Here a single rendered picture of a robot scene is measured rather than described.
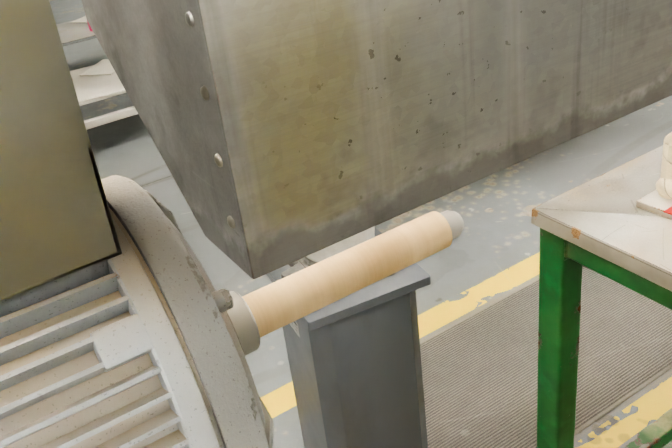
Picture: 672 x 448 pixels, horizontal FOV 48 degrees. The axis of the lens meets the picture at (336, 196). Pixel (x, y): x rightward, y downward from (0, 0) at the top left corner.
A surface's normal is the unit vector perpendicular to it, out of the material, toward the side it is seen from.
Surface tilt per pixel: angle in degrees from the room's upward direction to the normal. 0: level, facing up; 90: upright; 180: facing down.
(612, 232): 0
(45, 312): 112
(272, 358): 0
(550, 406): 90
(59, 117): 90
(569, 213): 0
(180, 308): 42
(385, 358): 90
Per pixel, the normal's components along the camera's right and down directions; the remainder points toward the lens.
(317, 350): -0.33, 0.47
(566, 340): 0.54, 0.33
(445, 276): -0.11, -0.88
